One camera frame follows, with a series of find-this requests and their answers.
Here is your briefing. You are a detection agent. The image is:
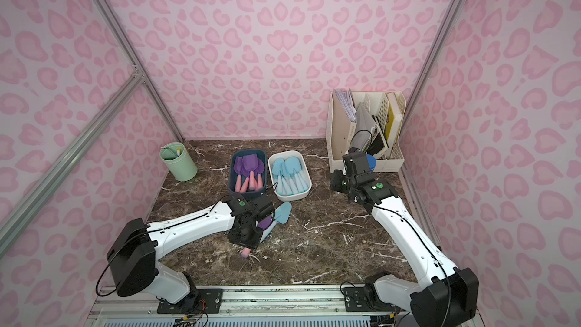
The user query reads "purple pointed shovel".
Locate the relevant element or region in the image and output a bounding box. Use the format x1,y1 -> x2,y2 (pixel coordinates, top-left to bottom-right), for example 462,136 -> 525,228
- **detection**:
254,159 -> 265,191
241,216 -> 275,258

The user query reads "blue round shovel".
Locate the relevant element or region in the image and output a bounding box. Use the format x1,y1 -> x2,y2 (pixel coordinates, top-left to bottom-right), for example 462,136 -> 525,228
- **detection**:
284,157 -> 300,173

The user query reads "purple square shovel pink handle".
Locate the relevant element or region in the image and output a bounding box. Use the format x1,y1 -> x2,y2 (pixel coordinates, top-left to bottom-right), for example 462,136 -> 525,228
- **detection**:
234,157 -> 244,193

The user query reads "blue square shovel front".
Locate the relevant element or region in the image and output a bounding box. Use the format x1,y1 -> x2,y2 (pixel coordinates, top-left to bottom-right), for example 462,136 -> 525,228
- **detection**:
289,169 -> 304,193

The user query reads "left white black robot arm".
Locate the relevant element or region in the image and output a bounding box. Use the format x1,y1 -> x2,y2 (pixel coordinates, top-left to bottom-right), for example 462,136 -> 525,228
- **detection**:
106,194 -> 292,311

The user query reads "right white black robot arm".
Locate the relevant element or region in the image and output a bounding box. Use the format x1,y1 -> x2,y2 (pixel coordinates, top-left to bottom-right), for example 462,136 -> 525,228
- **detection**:
331,148 -> 479,326

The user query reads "white storage box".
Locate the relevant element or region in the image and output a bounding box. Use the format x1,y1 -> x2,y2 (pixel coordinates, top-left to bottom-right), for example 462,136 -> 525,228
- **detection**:
268,151 -> 313,202

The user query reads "dark teal storage box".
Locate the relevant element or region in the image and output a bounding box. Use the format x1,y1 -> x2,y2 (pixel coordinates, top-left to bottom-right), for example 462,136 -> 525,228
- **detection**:
228,149 -> 268,199

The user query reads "blue lid pencil tube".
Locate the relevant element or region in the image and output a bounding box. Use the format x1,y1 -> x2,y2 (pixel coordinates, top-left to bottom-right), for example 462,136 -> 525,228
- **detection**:
366,154 -> 377,170

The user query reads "white desk file organizer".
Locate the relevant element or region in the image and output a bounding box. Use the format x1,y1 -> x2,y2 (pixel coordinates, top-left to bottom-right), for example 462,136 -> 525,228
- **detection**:
326,90 -> 406,173

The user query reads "green pen holder cup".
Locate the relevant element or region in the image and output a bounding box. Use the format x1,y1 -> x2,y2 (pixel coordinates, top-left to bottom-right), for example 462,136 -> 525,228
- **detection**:
160,142 -> 198,182

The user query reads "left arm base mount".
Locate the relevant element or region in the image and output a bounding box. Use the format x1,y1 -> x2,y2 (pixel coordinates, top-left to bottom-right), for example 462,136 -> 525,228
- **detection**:
157,274 -> 223,315

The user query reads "aluminium front rail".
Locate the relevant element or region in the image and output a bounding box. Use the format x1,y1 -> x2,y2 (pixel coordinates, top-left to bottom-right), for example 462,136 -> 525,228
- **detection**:
85,282 -> 417,326

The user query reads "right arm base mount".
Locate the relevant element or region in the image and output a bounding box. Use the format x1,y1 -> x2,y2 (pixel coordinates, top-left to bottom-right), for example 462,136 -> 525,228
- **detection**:
340,278 -> 402,313

